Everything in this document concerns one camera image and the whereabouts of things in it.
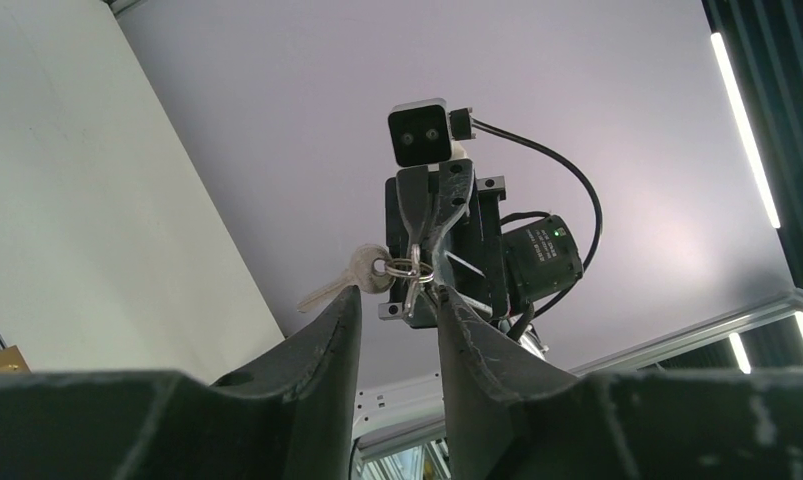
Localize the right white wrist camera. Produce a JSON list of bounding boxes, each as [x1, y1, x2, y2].
[[387, 98, 475, 168]]

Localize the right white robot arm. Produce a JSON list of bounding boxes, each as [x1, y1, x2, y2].
[[379, 159, 586, 357]]

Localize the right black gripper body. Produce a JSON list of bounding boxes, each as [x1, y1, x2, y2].
[[379, 173, 584, 329]]

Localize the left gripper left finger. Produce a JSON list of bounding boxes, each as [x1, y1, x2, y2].
[[0, 287, 362, 479]]

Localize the padlock keys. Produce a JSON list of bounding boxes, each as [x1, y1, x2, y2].
[[296, 244, 434, 318]]

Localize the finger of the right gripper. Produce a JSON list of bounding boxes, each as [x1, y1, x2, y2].
[[426, 158, 474, 285], [396, 165, 431, 259]]

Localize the brass padlock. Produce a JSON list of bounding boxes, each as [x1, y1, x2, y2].
[[0, 346, 31, 373]]

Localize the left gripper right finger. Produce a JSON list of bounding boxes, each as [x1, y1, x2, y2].
[[436, 287, 803, 479]]

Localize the right black camera cable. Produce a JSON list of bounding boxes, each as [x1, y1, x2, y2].
[[470, 117, 604, 319]]

